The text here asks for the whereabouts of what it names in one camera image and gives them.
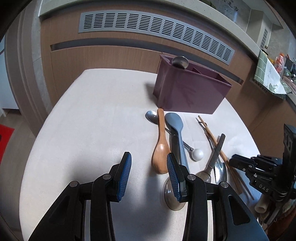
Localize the black handled steel spoon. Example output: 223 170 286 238
162 133 187 212

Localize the steel spoon white ball handle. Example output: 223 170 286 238
145 110 205 162

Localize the wooden spoon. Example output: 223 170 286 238
152 108 170 174

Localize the grey blue plastic spoon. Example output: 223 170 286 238
165 113 190 171

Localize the purple plastic utensil holder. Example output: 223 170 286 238
153 54 232 114

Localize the green checked towel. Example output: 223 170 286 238
253 50 292 99

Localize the orange bottle on counter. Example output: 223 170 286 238
274 53 284 75

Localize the red floor mat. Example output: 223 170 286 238
0 125 15 162

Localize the steel ladle in holder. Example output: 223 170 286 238
171 56 189 69

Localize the white cabinet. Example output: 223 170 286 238
0 37 19 117

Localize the grey ventilation grille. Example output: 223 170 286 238
78 10 235 65

